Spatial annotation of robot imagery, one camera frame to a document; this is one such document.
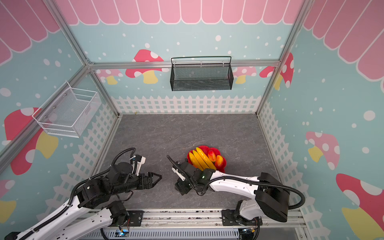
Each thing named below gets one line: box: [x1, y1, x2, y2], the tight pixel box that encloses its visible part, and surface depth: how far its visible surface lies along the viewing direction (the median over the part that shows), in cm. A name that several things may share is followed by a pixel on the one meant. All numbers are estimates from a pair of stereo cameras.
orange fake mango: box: [216, 155, 224, 166], surface depth 91 cm
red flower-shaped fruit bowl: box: [187, 145, 227, 173], surface depth 94 cm
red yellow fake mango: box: [208, 150, 217, 162], surface depth 94 cm
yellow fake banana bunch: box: [189, 147, 217, 171], surface depth 93 cm
